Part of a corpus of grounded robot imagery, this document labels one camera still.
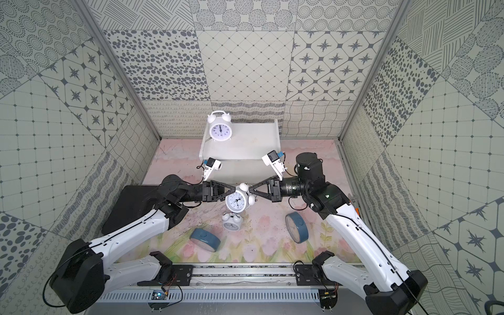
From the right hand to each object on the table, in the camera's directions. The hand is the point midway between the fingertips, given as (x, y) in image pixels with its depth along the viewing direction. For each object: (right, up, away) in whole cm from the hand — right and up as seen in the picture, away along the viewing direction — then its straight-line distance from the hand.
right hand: (252, 192), depth 60 cm
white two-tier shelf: (-4, +12, +10) cm, 16 cm away
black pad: (-55, -10, +28) cm, 62 cm away
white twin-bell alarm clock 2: (-9, -16, +20) cm, 27 cm away
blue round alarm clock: (-18, -20, +12) cm, 29 cm away
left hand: (-5, -2, -1) cm, 5 cm away
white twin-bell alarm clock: (-5, -3, 0) cm, 6 cm away
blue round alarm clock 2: (+17, -17, +16) cm, 29 cm away
